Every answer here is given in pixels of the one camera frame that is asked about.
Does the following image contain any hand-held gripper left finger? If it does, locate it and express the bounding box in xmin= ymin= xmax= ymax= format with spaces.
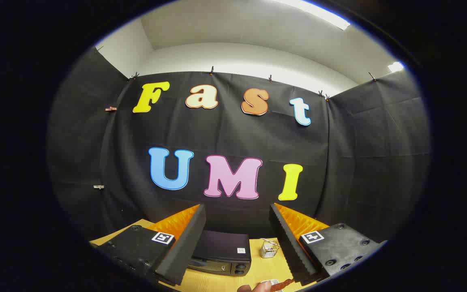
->
xmin=90 ymin=204 xmax=207 ymax=286

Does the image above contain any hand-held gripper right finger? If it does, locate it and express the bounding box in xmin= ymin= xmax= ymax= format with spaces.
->
xmin=269 ymin=203 xmax=388 ymax=286

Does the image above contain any black toaster oven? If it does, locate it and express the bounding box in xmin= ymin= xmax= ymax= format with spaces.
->
xmin=188 ymin=230 xmax=252 ymax=277

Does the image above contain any reddish dried meat slice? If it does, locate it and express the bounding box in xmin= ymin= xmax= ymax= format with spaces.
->
xmin=270 ymin=279 xmax=295 ymax=292

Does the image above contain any black backdrop cloth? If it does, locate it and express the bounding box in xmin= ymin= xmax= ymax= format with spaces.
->
xmin=47 ymin=47 xmax=432 ymax=244

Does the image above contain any row of black clips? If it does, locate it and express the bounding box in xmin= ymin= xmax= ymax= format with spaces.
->
xmin=95 ymin=45 xmax=378 ymax=102

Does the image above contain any long ceiling light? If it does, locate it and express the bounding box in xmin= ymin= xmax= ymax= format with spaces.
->
xmin=274 ymin=0 xmax=351 ymax=31

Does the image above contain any metal wire basket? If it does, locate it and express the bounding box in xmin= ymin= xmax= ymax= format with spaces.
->
xmin=260 ymin=239 xmax=280 ymax=259

